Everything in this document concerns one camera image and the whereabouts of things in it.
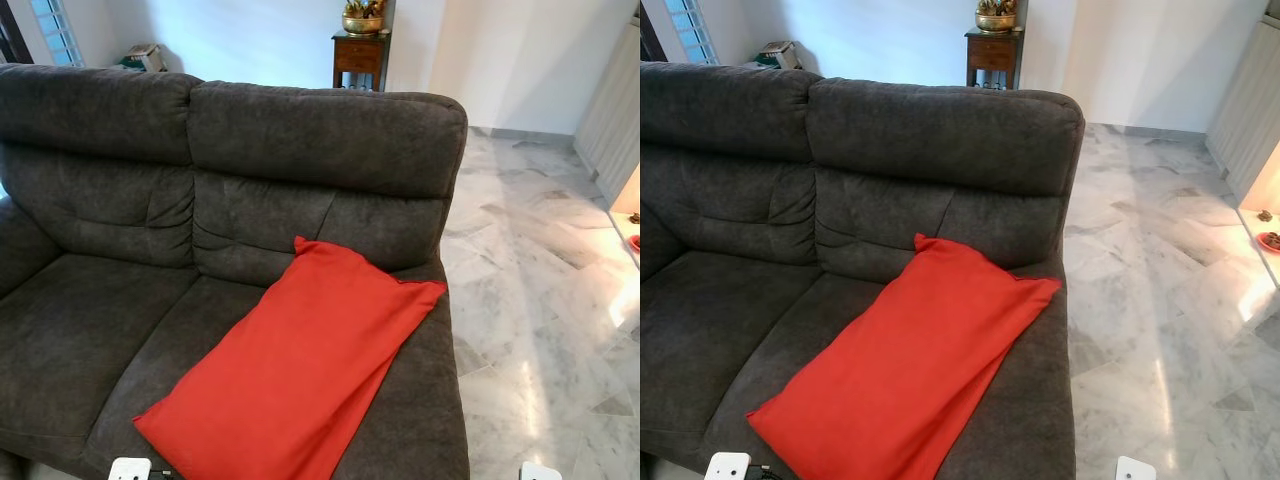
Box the small wooden cabinet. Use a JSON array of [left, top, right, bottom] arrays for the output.
[[965, 27, 1025, 91], [332, 30, 392, 93]]

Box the brass pot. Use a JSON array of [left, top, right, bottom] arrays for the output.
[[975, 0, 1021, 34], [341, 0, 388, 37]]

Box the louvre window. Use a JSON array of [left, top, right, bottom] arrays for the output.
[[28, 0, 84, 68], [664, 0, 719, 66]]

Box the white slatted panel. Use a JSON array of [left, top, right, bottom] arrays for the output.
[[574, 22, 641, 206], [1205, 20, 1280, 206]]

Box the low white table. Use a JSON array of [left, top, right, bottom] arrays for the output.
[[1238, 140, 1280, 289], [608, 165, 641, 269]]

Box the dark wooden door frame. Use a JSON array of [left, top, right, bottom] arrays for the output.
[[0, 8, 33, 67], [640, 5, 667, 63]]

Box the stack of books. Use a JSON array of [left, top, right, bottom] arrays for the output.
[[118, 42, 169, 73], [755, 40, 804, 71]]

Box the red pillow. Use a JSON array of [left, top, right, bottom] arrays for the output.
[[133, 236, 448, 480], [746, 233, 1063, 480]]

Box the grey fabric sofa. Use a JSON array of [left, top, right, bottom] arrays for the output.
[[640, 60, 1086, 480], [0, 63, 471, 480]]

